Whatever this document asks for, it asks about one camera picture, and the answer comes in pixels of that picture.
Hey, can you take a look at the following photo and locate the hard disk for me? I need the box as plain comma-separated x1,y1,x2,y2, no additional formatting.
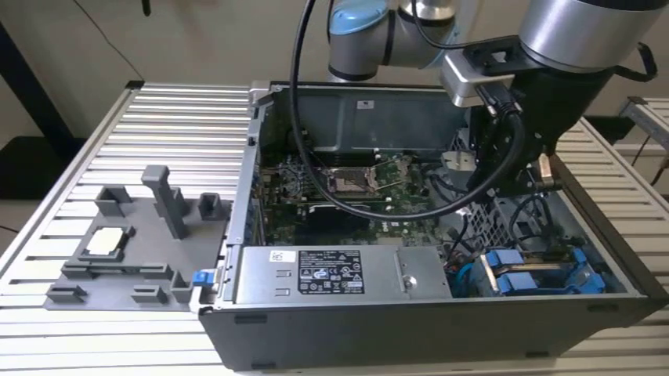
483,248,594,277

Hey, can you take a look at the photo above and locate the grey perforated disk bay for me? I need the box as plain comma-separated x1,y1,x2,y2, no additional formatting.
426,125,628,298

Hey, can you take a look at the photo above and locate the blue disk carrier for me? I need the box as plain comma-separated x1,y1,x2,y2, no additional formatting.
498,271,609,296

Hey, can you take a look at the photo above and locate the grey metal inner panel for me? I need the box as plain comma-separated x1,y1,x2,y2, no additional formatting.
295,92,471,154

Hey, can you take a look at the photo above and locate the metal socket cover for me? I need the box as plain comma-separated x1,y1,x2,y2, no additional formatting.
361,154,415,193

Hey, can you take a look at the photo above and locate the green motherboard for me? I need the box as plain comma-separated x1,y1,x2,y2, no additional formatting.
258,154,445,246

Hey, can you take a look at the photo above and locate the CPU socket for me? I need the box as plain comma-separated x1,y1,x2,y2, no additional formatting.
323,166,381,196

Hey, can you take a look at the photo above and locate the black square cooler block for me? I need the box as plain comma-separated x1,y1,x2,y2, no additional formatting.
295,201,378,246

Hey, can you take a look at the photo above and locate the black power supply label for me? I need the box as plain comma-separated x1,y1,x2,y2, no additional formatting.
297,250,366,295

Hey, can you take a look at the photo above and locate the black open PC case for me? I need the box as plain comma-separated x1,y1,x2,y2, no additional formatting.
198,80,669,371

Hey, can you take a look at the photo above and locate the grey power supply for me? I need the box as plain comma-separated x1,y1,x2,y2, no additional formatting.
232,245,454,305

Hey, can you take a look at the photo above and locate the grey parts rack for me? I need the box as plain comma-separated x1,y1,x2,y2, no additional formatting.
44,164,235,313

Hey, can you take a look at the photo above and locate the silver CPU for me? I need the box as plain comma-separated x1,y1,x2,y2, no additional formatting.
84,227,128,254

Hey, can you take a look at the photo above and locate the aluminium profile frame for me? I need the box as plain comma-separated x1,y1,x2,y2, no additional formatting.
618,96,669,146

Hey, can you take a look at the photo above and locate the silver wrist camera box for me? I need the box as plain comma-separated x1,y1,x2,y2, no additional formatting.
438,34,520,110

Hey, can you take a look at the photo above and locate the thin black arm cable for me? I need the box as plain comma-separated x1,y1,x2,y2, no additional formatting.
609,42,658,82
410,0,522,51

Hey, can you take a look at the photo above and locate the silver metal bracket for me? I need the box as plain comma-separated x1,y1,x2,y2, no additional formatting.
441,150,478,173

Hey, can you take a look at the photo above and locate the blue wire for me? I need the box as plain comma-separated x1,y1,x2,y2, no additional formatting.
450,261,475,293

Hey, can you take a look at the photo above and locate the black camera cable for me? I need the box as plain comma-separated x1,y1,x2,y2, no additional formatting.
289,0,528,219

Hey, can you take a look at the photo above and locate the thin black wall cable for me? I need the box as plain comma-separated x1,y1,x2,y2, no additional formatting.
71,0,146,82

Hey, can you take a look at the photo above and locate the black furniture frame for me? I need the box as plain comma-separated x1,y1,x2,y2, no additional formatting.
0,21,88,201

